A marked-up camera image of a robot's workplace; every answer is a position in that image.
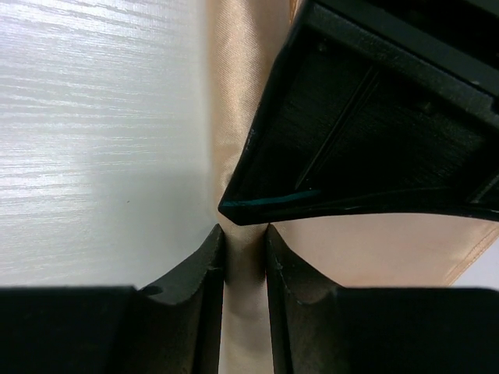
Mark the peach cloth napkin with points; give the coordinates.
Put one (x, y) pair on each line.
(243, 40)

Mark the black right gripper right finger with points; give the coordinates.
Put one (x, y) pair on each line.
(319, 326)

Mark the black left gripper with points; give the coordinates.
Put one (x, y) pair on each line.
(375, 107)

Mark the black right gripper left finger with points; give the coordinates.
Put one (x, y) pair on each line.
(173, 325)

